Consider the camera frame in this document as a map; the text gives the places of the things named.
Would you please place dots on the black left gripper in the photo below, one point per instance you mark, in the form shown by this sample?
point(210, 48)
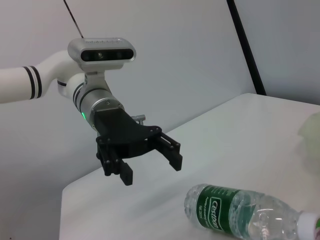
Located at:
point(117, 130)

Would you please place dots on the clear green-label water bottle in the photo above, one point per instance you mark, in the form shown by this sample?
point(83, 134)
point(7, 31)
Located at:
point(225, 207)

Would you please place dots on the pale green glass fruit plate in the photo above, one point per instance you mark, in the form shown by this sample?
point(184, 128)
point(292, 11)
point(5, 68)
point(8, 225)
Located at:
point(312, 127)

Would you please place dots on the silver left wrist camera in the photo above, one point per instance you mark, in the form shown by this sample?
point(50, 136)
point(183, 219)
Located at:
point(105, 55)

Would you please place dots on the black vertical wall strip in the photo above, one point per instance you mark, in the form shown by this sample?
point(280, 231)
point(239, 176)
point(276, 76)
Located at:
point(246, 47)

